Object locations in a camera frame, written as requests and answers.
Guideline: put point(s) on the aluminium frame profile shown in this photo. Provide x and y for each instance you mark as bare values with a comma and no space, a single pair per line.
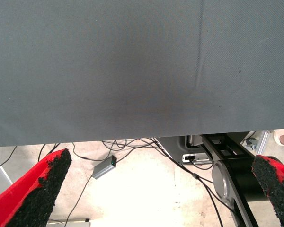
265,140

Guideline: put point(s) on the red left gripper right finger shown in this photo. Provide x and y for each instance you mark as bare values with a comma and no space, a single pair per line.
277,189

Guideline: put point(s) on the dark table cloth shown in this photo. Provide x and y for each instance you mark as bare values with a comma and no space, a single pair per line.
109,59

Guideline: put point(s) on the white shoe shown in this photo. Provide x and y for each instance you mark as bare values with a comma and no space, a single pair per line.
278,137

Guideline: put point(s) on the flat white floor box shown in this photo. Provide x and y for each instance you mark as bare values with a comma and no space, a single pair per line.
68,224

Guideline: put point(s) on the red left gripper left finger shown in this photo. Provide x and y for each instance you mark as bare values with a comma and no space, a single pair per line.
26,201

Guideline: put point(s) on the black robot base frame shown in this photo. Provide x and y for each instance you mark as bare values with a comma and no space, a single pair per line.
241,179

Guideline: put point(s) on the small grey adapter box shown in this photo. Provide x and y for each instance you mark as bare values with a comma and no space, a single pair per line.
103,169

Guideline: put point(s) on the small grey caster wheel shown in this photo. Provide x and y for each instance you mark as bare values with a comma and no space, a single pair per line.
252,143

